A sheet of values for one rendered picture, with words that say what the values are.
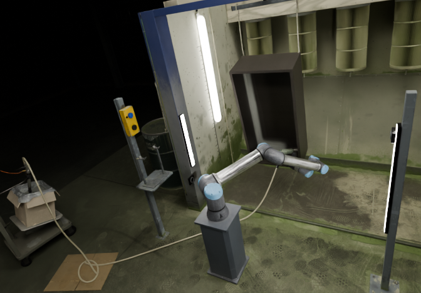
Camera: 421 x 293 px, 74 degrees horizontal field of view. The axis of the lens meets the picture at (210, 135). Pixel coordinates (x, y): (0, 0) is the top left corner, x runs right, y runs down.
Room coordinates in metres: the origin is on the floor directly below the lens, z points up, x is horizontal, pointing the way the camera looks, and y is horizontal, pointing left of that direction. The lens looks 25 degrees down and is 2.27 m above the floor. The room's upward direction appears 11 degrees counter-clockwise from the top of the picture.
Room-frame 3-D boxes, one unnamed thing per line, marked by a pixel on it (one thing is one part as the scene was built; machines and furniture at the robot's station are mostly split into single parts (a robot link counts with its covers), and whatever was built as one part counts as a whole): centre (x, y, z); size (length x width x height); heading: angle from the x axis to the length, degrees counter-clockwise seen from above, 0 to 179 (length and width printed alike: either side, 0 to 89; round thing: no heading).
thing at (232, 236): (1.89, 0.06, 0.32); 0.31 x 0.31 x 0.64; 57
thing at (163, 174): (2.38, 0.61, 0.95); 0.26 x 0.15 x 0.32; 147
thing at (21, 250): (2.69, 2.27, 0.64); 0.73 x 0.50 x 1.27; 136
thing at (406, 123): (1.41, -1.13, 0.82); 0.05 x 0.05 x 1.64; 57
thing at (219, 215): (1.89, 0.06, 0.69); 0.19 x 0.19 x 0.10
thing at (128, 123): (2.43, 0.70, 1.42); 0.12 x 0.06 x 0.26; 147
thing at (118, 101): (2.46, 0.75, 0.82); 0.06 x 0.06 x 1.64; 57
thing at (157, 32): (2.85, 0.32, 1.14); 0.18 x 0.18 x 2.29; 57
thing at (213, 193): (1.90, 0.07, 0.83); 0.17 x 0.15 x 0.18; 15
